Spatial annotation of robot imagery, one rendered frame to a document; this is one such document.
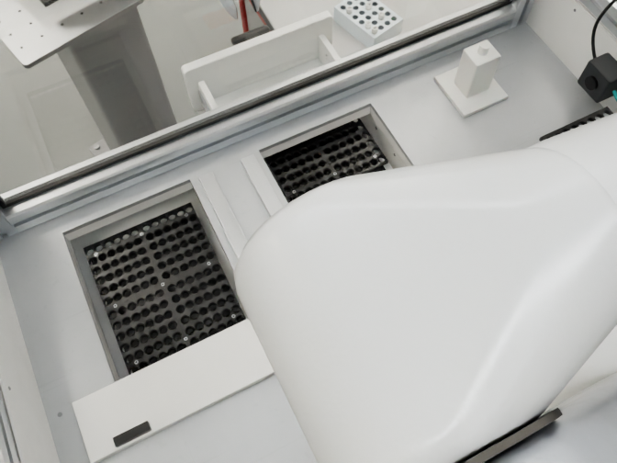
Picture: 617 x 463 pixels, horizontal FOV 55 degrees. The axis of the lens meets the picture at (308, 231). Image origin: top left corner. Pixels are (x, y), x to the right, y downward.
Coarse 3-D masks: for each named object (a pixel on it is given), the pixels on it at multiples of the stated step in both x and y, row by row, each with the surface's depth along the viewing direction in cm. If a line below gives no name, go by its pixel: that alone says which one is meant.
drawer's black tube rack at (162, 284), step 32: (192, 224) 93; (96, 256) 90; (128, 256) 90; (160, 256) 93; (192, 256) 90; (128, 288) 88; (160, 288) 88; (192, 288) 88; (224, 288) 91; (128, 320) 89; (160, 320) 89; (192, 320) 86; (224, 320) 86; (128, 352) 84; (160, 352) 84
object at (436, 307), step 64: (576, 128) 28; (320, 192) 25; (384, 192) 25; (448, 192) 24; (512, 192) 24; (576, 192) 23; (256, 256) 26; (320, 256) 24; (384, 256) 23; (448, 256) 23; (512, 256) 22; (576, 256) 23; (256, 320) 26; (320, 320) 23; (384, 320) 22; (448, 320) 22; (512, 320) 22; (576, 320) 22; (320, 384) 23; (384, 384) 22; (448, 384) 21; (512, 384) 21; (576, 384) 41; (320, 448) 24; (384, 448) 21; (448, 448) 21; (512, 448) 22; (576, 448) 22
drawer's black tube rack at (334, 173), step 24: (360, 120) 101; (312, 144) 99; (336, 144) 99; (360, 144) 99; (288, 168) 97; (312, 168) 101; (336, 168) 100; (360, 168) 101; (384, 168) 100; (288, 192) 98
